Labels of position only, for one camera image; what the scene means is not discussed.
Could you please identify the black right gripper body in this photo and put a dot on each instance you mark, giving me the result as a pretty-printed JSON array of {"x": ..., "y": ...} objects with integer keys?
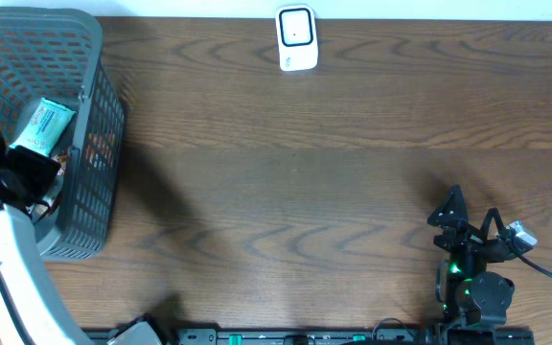
[{"x": 467, "y": 239}]

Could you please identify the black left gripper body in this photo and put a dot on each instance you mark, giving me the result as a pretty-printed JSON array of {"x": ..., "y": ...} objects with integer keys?
[{"x": 24, "y": 172}]

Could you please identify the light blue wipes packet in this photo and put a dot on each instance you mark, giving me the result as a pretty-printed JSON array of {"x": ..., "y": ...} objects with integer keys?
[{"x": 41, "y": 126}]

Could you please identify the orange Top candy bar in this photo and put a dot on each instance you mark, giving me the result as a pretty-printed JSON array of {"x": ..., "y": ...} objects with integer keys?
[{"x": 61, "y": 161}]

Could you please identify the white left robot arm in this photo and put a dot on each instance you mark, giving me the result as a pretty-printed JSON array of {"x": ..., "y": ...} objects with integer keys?
[{"x": 31, "y": 309}]

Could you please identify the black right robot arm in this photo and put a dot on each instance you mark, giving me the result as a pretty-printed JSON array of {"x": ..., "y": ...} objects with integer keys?
[{"x": 473, "y": 298}]

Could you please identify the white barcode scanner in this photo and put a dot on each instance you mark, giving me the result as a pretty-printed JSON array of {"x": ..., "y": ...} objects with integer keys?
[{"x": 297, "y": 38}]

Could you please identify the dark grey plastic basket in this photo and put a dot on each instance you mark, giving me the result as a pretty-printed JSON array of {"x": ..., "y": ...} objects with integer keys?
[{"x": 55, "y": 54}]

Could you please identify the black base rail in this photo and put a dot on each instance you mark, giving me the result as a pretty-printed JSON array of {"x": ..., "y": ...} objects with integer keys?
[{"x": 309, "y": 337}]

